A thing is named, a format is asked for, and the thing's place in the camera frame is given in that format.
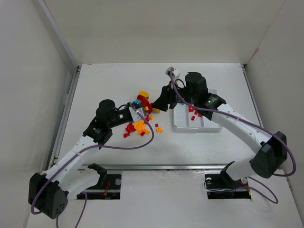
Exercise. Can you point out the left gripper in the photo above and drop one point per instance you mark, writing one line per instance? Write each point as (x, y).
(128, 115)

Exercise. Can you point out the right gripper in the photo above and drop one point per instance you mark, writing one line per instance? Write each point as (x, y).
(171, 95)

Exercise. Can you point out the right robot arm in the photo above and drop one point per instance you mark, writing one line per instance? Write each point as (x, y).
(268, 148)

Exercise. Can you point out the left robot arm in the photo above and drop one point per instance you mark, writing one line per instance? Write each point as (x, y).
(48, 192)

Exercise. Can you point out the yellow lego block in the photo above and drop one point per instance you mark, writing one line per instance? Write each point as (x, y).
(156, 110)

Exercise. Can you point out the red round lego piece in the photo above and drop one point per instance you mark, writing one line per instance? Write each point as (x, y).
(130, 128)

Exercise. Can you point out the large red lego assembly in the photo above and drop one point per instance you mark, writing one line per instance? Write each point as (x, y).
(145, 103)

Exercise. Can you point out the large teal lego assembly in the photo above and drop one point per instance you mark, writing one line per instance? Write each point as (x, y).
(136, 102)

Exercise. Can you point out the orange arch lego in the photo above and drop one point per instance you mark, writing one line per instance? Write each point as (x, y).
(159, 130)

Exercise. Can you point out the white divided tray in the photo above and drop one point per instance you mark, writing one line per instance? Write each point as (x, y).
(182, 122)

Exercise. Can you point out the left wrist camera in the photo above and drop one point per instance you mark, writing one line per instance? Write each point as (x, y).
(137, 112)

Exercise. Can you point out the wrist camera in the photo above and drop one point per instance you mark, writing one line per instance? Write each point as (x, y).
(171, 71)
(137, 112)

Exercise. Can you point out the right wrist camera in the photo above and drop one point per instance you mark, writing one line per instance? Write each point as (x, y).
(171, 71)

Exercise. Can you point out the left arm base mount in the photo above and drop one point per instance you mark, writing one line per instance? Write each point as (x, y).
(108, 186)

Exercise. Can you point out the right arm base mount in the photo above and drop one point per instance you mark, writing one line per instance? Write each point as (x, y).
(221, 186)

